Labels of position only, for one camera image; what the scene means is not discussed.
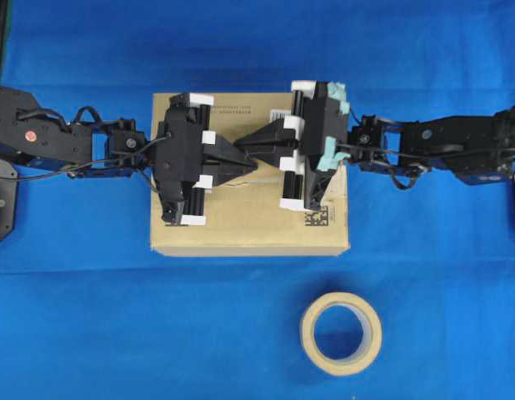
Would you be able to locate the blue table cloth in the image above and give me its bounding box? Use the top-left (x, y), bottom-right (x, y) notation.
top-left (0, 1), bottom-right (515, 399)

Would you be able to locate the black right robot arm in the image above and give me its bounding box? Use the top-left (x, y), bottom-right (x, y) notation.
top-left (235, 80), bottom-right (515, 212)

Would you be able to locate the brown cardboard box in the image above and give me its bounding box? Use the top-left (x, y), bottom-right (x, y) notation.
top-left (150, 92), bottom-right (350, 257)

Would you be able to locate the beige masking tape roll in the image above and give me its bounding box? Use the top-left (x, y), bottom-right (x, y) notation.
top-left (299, 292), bottom-right (383, 377)

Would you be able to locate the black mounting rail plate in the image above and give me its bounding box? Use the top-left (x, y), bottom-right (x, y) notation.
top-left (0, 1), bottom-right (18, 242)

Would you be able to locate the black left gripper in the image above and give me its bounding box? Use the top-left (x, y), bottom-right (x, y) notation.
top-left (151, 92), bottom-right (258, 226)

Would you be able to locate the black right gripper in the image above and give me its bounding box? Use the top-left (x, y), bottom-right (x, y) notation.
top-left (234, 80), bottom-right (350, 211)

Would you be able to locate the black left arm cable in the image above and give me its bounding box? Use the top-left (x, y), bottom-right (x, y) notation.
top-left (0, 106), bottom-right (167, 180)

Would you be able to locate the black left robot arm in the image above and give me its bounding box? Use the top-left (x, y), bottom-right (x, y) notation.
top-left (0, 86), bottom-right (257, 225)

